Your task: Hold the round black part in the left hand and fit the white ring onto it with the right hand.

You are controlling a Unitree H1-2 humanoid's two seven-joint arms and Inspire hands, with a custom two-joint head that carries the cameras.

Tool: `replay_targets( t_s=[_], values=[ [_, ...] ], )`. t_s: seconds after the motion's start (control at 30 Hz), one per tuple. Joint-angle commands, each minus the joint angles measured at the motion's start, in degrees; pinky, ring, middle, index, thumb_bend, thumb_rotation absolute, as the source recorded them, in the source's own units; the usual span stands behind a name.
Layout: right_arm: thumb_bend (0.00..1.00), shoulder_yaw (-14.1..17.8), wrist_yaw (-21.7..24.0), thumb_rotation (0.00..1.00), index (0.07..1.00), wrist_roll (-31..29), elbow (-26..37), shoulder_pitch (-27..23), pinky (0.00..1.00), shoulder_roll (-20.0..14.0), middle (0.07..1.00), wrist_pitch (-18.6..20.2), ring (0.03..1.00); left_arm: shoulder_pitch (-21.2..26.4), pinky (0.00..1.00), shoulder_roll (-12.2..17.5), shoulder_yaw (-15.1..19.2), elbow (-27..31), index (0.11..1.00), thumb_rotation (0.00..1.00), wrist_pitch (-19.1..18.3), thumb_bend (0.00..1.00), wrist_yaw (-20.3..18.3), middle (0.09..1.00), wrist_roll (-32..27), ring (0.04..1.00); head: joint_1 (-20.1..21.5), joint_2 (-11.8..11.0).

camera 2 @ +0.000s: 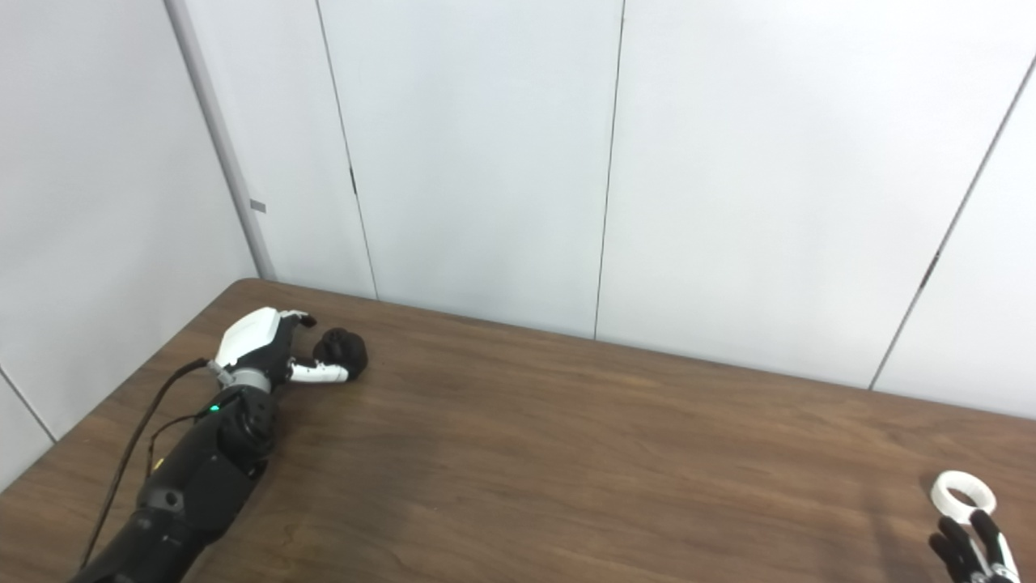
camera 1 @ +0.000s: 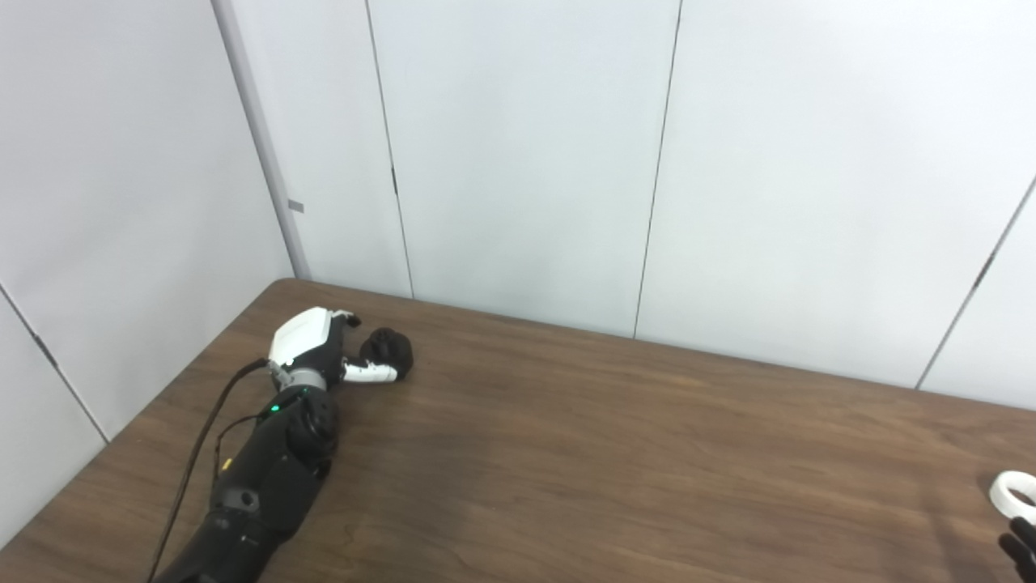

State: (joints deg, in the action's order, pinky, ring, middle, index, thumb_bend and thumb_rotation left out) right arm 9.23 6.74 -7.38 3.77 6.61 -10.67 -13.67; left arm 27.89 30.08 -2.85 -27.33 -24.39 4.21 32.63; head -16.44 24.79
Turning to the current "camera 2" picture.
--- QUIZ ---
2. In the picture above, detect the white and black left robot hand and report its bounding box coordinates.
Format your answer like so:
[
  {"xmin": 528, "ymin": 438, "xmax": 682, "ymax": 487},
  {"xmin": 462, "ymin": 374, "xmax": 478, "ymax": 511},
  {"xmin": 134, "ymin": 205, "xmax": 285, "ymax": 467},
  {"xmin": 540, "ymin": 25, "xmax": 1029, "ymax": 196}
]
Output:
[{"xmin": 212, "ymin": 307, "xmax": 350, "ymax": 394}]

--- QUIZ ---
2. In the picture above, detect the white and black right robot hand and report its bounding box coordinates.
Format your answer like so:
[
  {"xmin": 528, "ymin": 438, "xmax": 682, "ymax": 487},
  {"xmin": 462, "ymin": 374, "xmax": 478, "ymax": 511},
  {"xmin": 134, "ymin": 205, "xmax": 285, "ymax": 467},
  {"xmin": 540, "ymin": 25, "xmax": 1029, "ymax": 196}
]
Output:
[{"xmin": 928, "ymin": 509, "xmax": 1022, "ymax": 583}]

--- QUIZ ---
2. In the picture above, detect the white ring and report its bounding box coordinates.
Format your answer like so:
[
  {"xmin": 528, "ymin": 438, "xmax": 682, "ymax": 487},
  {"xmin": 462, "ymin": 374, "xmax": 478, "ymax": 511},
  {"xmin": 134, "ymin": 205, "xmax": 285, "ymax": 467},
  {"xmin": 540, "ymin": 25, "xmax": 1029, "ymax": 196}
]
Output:
[{"xmin": 929, "ymin": 470, "xmax": 997, "ymax": 524}]

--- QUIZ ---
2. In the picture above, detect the round black part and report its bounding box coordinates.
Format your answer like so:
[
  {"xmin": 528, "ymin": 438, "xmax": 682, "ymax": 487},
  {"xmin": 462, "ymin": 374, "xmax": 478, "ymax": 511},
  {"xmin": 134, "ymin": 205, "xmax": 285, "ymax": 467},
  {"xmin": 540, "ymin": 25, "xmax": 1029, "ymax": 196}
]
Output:
[{"xmin": 312, "ymin": 327, "xmax": 369, "ymax": 380}]

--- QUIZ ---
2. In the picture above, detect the thin black left arm wire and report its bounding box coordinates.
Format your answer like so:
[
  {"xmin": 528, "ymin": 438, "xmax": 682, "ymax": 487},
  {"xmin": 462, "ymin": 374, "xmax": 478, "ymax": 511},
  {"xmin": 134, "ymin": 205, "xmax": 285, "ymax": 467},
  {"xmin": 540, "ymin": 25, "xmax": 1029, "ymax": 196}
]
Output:
[{"xmin": 146, "ymin": 413, "xmax": 205, "ymax": 472}]

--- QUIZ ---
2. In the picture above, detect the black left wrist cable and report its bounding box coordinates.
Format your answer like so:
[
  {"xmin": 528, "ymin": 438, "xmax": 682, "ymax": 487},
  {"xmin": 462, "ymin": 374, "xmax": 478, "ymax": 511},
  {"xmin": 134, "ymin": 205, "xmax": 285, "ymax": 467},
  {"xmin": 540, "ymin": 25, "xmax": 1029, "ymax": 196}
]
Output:
[{"xmin": 79, "ymin": 358, "xmax": 219, "ymax": 572}]

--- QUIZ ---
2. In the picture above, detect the grey wall post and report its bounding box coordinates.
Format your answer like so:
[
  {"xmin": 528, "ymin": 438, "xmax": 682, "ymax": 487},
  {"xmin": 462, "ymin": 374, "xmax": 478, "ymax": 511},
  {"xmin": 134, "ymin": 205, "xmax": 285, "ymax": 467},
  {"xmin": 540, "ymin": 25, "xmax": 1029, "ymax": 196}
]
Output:
[{"xmin": 164, "ymin": 0, "xmax": 278, "ymax": 283}]

